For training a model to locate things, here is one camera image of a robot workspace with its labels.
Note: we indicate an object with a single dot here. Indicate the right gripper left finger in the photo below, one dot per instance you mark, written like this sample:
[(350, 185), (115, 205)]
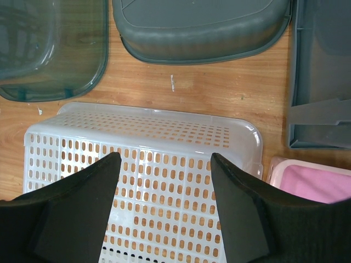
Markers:
[(64, 221)]

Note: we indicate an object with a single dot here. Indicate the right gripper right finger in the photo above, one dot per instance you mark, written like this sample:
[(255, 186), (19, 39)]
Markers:
[(261, 223)]

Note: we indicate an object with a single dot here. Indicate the white perforated plastic basket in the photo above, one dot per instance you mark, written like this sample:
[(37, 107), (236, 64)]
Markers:
[(164, 208)]

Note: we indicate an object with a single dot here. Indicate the translucent teal plastic tub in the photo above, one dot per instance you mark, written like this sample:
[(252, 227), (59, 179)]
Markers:
[(52, 50)]

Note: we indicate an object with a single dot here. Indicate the pink plastic basket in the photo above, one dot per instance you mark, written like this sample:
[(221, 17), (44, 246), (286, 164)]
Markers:
[(278, 165)]

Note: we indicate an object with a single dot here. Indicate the pink towel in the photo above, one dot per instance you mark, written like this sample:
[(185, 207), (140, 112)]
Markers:
[(316, 184)]

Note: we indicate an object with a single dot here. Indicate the large grey storage crate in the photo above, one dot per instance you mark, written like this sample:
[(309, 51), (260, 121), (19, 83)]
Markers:
[(318, 113)]

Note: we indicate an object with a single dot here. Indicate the dark grey plastic tub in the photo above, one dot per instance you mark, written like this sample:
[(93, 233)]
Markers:
[(199, 32)]

